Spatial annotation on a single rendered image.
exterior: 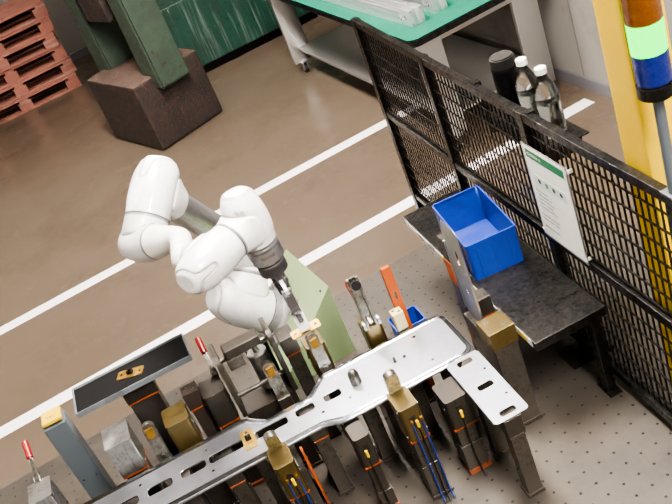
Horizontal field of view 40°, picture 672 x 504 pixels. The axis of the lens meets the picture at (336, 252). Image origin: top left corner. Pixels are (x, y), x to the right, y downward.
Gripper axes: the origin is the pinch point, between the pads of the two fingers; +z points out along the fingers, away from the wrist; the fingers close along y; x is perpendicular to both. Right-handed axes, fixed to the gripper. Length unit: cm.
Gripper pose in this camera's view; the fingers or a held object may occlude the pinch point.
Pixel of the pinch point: (299, 318)
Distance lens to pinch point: 243.9
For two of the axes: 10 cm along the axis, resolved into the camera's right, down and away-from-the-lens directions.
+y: 3.2, 4.2, -8.5
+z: 3.6, 7.7, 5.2
